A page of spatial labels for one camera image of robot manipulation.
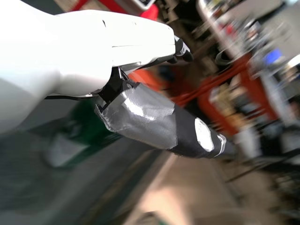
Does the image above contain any red plastic stool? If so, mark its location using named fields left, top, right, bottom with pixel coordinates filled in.
left=140, top=4, right=159, bottom=22

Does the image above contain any orange metal cart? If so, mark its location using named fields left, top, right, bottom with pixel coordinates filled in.
left=127, top=52, right=285, bottom=141

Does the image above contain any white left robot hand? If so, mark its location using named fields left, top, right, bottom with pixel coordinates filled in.
left=0, top=0, right=236, bottom=162

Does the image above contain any open cardboard box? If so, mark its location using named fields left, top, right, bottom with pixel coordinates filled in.
left=91, top=152, right=300, bottom=225

